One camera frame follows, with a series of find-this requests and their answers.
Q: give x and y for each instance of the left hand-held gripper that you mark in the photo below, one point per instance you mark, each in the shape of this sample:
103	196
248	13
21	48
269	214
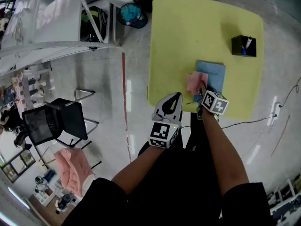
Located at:
161	135

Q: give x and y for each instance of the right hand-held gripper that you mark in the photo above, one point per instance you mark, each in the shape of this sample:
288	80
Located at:
215	102

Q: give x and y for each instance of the pink cloth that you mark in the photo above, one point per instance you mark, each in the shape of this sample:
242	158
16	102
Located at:
196	82

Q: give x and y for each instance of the blue notebook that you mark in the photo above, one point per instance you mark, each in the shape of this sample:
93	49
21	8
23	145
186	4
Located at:
215	76

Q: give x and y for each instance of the person's right forearm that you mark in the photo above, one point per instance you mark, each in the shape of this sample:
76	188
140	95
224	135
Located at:
228	156

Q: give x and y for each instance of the person's left forearm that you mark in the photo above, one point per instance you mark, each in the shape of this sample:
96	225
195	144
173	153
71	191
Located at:
138	171

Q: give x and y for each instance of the blue pen cap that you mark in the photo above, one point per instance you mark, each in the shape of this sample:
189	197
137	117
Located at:
243	51

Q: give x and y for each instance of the black square pen holder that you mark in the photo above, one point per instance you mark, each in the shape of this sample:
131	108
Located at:
237	46

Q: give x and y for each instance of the yellow-green tablecloth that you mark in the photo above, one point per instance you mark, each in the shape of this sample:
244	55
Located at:
188	36

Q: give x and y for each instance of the white marker pen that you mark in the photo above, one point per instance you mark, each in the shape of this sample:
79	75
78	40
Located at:
248	42

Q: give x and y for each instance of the white power strip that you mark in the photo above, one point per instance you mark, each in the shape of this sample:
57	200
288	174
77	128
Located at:
275	113

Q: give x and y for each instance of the person's black clothing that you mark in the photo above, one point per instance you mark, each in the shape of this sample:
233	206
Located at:
176	196

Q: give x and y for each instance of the mesh wastebasket with blue trash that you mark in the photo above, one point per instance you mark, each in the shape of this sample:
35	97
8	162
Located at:
131	14

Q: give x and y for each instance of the black mesh office chair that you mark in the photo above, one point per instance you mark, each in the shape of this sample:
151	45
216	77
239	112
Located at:
65	121

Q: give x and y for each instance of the pink padded jacket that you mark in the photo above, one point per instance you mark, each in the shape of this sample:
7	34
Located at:
74	171

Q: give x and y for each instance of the green and black bag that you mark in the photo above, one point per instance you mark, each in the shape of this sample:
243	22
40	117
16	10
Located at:
90	22

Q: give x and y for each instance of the small white black robot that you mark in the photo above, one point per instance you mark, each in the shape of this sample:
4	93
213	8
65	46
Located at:
41	183
63	204

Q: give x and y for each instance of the table with checked cloth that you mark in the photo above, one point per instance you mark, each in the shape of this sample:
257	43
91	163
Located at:
28	86

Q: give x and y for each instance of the white metal shelf rack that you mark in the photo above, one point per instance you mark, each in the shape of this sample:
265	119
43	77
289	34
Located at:
47	27

